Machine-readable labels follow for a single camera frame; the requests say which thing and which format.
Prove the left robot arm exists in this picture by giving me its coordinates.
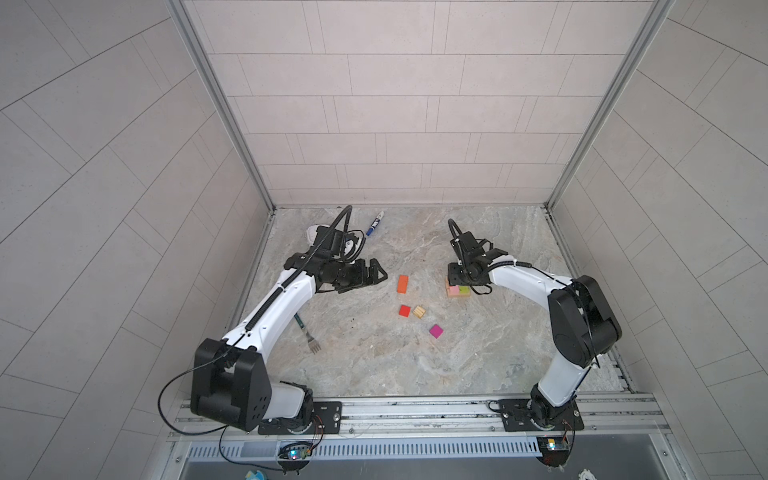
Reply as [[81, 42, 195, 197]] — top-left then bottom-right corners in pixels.
[[190, 225, 387, 432]]

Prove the orange wood block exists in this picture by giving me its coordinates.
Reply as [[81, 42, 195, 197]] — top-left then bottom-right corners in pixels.
[[396, 275, 409, 294]]

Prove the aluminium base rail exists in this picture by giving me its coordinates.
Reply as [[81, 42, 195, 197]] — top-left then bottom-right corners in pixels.
[[167, 392, 670, 442]]

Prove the blue whiteboard marker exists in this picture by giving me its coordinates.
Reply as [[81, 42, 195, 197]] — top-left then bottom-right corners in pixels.
[[366, 211, 385, 237]]

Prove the controller board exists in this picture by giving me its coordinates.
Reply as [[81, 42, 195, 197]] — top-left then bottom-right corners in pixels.
[[277, 441, 314, 461], [536, 437, 572, 468]]

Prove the metal fork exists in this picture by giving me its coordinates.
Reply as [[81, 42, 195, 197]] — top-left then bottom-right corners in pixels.
[[294, 314, 321, 354]]

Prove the left controller board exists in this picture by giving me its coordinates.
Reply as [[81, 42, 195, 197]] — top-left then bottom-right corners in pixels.
[[277, 441, 314, 461]]

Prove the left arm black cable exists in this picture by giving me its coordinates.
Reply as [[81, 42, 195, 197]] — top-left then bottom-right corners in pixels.
[[157, 205, 367, 475]]

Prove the right controller board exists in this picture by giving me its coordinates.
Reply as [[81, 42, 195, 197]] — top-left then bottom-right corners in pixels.
[[536, 437, 572, 468]]

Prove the magenta cube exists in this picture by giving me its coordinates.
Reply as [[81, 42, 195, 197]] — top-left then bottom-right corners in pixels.
[[429, 324, 444, 339]]

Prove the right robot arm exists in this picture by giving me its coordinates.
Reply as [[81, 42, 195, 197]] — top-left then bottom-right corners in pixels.
[[447, 231, 622, 430]]

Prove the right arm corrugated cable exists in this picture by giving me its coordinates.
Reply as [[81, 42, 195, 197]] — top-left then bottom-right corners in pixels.
[[447, 218, 571, 298]]

